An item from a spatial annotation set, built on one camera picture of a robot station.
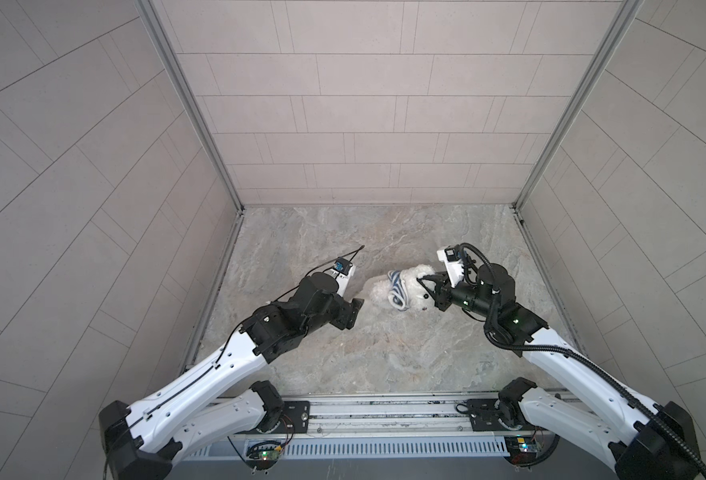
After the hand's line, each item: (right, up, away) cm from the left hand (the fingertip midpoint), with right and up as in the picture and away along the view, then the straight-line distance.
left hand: (360, 297), depth 71 cm
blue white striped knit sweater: (+9, +1, -1) cm, 9 cm away
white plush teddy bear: (+14, 0, 0) cm, 14 cm away
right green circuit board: (+37, -35, -3) cm, 51 cm away
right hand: (+14, +3, +2) cm, 15 cm away
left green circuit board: (-22, -34, -5) cm, 41 cm away
